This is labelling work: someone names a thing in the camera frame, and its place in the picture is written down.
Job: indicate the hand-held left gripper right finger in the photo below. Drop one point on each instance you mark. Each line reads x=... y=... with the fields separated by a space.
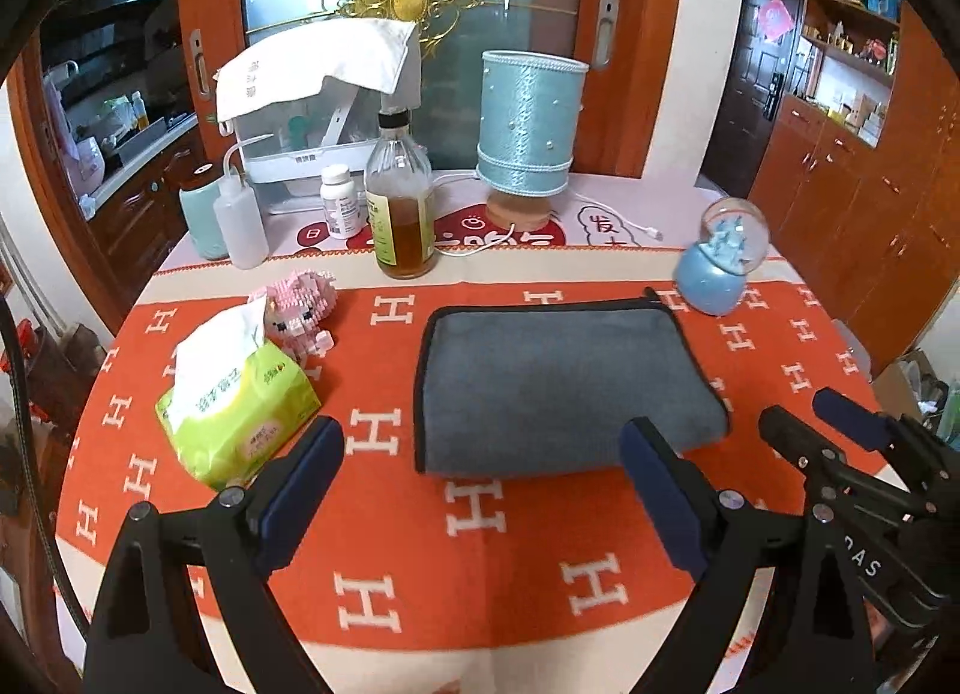
x=660 y=491

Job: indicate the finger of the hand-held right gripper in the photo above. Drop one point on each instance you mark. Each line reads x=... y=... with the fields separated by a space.
x=851 y=418
x=795 y=439

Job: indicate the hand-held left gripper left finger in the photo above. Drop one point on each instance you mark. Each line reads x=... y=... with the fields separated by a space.
x=300 y=491

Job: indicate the grey towel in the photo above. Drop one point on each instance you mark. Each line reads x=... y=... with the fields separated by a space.
x=555 y=379

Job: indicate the cardboard box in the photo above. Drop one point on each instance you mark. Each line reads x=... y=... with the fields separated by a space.
x=896 y=386

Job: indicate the green tissue pack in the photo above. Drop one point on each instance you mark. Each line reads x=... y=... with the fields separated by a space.
x=232 y=416

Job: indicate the orange patterned blanket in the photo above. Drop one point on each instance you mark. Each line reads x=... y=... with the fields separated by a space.
x=420 y=551

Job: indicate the blue snow globe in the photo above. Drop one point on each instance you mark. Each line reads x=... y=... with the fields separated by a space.
x=709 y=281

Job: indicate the pink block pig toy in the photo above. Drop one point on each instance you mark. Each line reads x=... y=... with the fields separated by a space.
x=300 y=300

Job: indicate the orange wooden shelf cabinet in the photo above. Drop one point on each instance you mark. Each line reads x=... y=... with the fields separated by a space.
x=847 y=199

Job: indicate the white squeeze bottle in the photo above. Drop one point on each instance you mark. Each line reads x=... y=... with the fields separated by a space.
x=240 y=229

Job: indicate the white printed table cover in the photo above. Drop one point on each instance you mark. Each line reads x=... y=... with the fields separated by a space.
x=600 y=223

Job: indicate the glass bottle with amber liquid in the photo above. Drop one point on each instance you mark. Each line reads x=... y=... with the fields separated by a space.
x=401 y=229

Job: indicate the teal cup with brown lid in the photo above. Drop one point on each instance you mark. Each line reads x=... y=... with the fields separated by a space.
x=202 y=221

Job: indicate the white pill bottle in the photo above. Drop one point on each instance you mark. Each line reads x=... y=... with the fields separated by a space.
x=343 y=206

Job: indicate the white plastic storage box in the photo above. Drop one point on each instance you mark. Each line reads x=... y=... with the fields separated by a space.
x=300 y=165

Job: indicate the dark wooden door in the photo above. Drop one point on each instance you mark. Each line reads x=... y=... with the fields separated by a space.
x=739 y=94

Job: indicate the light blue table lamp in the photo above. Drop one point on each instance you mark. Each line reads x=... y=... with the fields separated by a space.
x=529 y=124

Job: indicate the pink rice cooker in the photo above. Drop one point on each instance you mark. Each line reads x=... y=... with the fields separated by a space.
x=84 y=165

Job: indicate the red door decoration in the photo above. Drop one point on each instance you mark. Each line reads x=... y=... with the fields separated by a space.
x=776 y=20

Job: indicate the white cloth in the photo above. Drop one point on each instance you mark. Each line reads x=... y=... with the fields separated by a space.
x=315 y=63

